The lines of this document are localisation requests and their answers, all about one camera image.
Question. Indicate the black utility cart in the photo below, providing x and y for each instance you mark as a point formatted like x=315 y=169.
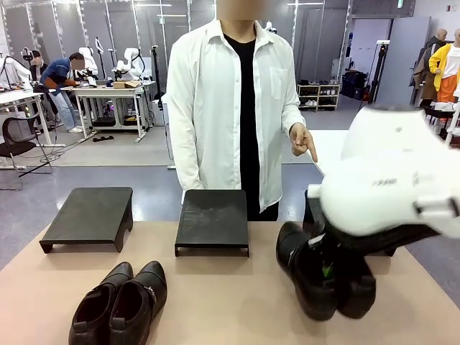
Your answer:
x=435 y=113

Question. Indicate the person in white shirt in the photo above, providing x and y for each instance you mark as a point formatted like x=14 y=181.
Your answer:
x=208 y=108

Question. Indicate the black tripod with orange top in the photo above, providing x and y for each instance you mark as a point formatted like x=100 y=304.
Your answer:
x=381 y=68

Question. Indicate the background person in blue jacket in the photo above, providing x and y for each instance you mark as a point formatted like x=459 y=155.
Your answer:
x=59 y=86

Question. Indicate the black loafer with metal buckle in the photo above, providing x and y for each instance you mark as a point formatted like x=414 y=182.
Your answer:
x=140 y=309

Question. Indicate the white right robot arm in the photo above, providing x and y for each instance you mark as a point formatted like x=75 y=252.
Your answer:
x=381 y=179

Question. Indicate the background person in black top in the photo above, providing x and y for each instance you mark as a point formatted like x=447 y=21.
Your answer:
x=37 y=66

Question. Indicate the black mesh office chair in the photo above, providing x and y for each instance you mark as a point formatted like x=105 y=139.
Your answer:
x=16 y=138

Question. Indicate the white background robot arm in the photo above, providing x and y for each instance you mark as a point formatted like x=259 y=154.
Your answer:
x=14 y=70
x=90 y=61
x=130 y=63

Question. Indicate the black power strip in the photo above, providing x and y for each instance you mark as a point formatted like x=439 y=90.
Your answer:
x=103 y=138

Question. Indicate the large white table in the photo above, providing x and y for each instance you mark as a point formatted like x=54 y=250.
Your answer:
x=328 y=147

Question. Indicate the white desk with lights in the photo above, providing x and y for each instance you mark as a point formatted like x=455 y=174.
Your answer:
x=21 y=98

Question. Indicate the black luggage bags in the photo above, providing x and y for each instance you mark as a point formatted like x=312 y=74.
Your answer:
x=354 y=84

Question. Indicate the white desk with robots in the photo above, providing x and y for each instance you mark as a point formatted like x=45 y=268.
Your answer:
x=108 y=91

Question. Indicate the black shoe stand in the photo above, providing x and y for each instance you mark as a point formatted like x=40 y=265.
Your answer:
x=213 y=219
x=90 y=215
x=313 y=210

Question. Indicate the person's left forearm white sleeve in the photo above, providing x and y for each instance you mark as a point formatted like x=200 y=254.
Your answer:
x=289 y=104

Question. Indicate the mannequin in yellow jacket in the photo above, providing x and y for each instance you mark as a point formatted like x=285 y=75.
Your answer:
x=447 y=68

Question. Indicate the cardboard box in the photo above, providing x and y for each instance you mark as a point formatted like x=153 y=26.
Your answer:
x=125 y=85

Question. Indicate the black camera tripod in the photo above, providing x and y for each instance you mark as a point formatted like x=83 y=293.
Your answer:
x=155 y=72

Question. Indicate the mannequin in brown coat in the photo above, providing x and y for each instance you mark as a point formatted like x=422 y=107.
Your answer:
x=426 y=68

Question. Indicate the white frame stand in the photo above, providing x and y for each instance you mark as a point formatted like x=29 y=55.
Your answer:
x=453 y=122

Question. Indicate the person's left hand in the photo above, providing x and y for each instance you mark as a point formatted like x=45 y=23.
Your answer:
x=301 y=138

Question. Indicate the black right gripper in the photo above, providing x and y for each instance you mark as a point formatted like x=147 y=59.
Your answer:
x=339 y=251

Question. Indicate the person's right forearm white sleeve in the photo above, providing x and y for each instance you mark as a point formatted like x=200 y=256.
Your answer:
x=183 y=154

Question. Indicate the wooden shoe rack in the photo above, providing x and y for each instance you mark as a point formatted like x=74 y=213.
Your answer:
x=318 y=97

